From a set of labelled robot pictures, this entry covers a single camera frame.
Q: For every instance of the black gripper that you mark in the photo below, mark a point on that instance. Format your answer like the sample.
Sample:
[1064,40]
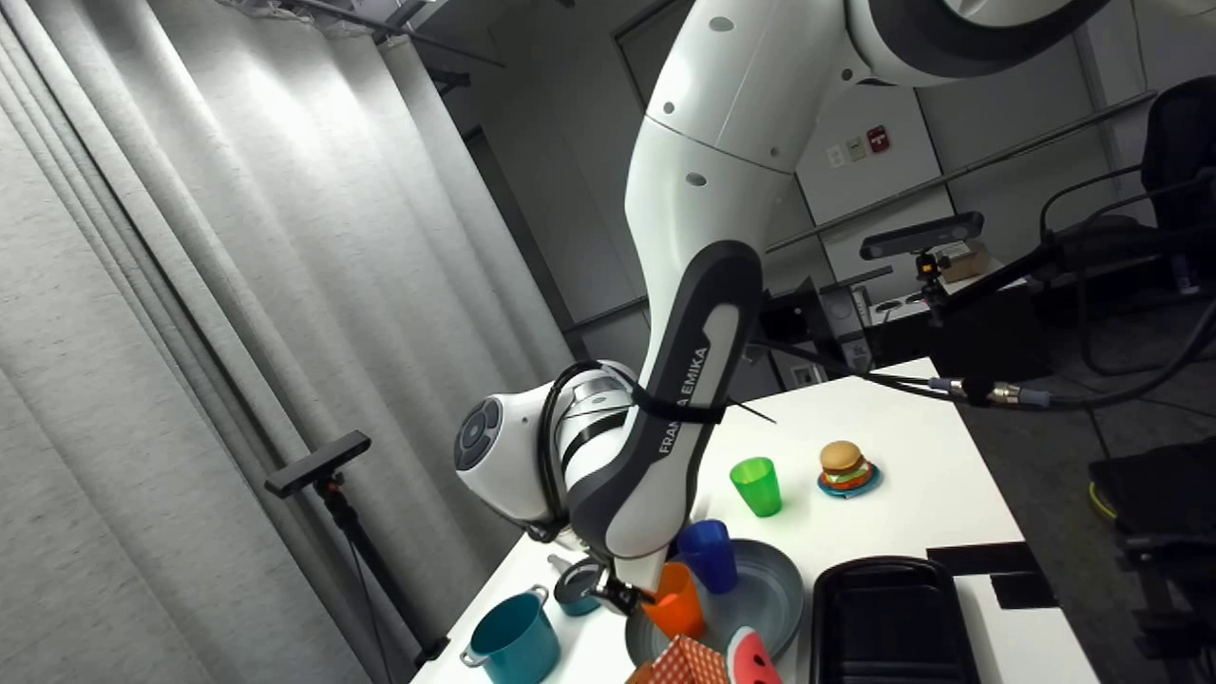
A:
[610,575]

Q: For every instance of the grey round plate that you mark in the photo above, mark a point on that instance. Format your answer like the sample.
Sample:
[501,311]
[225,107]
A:
[765,594]

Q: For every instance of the grey bar-shaped camera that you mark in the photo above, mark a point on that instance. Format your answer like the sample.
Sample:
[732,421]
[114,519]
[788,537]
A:
[923,234]

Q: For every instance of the blue plastic cup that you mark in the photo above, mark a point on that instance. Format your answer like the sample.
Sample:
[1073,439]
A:
[709,556]

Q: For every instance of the toy burger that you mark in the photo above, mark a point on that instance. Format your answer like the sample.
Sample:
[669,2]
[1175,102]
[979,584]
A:
[843,461]

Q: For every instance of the toy watermelon slice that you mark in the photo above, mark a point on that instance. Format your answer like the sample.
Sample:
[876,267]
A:
[755,658]

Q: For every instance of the black rectangular tray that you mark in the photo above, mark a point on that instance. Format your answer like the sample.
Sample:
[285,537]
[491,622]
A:
[893,628]

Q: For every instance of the orange plastic cup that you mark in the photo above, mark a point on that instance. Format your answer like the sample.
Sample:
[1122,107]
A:
[679,613]

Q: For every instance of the black metal cart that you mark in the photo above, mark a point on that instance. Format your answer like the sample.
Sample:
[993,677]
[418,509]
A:
[1165,508]

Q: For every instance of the black office chair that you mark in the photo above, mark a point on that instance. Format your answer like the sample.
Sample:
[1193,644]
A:
[1182,139]

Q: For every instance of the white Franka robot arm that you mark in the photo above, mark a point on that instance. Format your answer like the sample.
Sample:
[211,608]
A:
[709,166]

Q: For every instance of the white backdrop curtain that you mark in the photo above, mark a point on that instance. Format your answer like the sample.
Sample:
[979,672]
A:
[190,318]

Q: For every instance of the black tripod stand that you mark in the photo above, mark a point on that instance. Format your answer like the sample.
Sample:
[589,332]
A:
[318,457]

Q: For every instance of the teal toy pot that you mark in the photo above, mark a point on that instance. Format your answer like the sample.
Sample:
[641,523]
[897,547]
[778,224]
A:
[514,641]

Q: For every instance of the green plastic cup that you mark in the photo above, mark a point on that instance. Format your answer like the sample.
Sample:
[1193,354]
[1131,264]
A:
[759,489]

